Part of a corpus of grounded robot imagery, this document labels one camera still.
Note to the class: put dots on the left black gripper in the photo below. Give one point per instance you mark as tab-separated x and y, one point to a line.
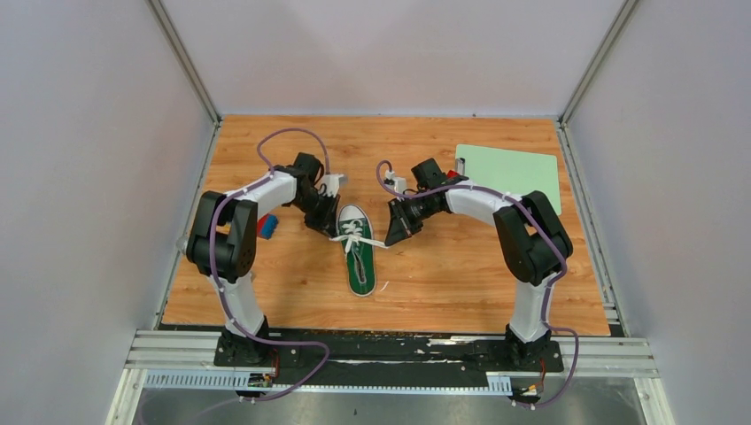
327	222

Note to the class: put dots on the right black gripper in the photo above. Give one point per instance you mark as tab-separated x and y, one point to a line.
401	225

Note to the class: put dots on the white shoelace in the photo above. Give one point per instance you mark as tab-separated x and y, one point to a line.
352	233

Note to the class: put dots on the green canvas sneaker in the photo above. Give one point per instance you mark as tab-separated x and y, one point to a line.
360	261

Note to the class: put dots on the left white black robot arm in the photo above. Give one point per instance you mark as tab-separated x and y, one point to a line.
222	245

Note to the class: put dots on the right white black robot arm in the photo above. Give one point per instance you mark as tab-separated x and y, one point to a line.
534	243

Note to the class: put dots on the blue yellow toy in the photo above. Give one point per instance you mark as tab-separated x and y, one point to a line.
266	226

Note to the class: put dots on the light green clipboard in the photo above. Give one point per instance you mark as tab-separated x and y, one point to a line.
517	172

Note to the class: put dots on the silver microphone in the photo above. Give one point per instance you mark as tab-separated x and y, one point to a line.
182	244

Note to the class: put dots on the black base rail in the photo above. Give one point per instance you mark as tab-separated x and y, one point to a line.
357	362

